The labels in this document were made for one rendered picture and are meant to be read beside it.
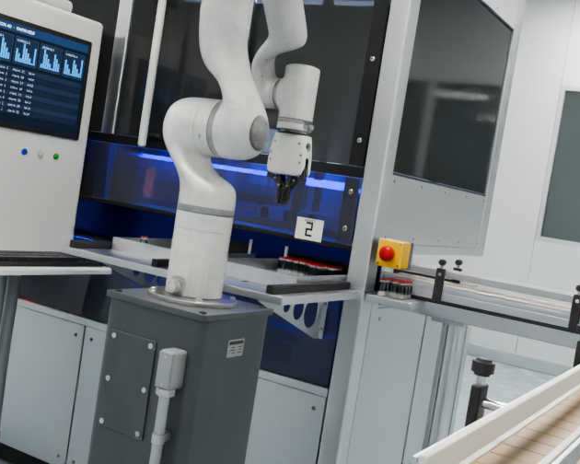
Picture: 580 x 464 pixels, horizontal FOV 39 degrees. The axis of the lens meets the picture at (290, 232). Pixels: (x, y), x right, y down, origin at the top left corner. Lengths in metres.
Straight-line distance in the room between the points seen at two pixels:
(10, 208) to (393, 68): 1.18
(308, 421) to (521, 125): 4.88
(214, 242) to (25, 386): 1.45
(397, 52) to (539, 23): 4.84
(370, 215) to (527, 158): 4.71
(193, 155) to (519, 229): 5.26
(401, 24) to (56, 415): 1.68
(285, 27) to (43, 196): 1.06
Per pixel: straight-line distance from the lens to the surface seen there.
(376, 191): 2.18
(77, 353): 2.80
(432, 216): 2.55
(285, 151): 1.96
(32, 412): 2.98
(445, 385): 2.28
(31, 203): 2.58
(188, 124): 1.70
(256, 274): 2.04
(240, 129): 1.64
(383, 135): 2.19
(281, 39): 1.90
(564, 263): 6.72
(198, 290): 1.68
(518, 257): 6.80
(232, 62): 1.67
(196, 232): 1.67
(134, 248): 2.28
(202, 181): 1.68
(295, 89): 1.95
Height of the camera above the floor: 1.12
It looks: 3 degrees down
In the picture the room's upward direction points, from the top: 9 degrees clockwise
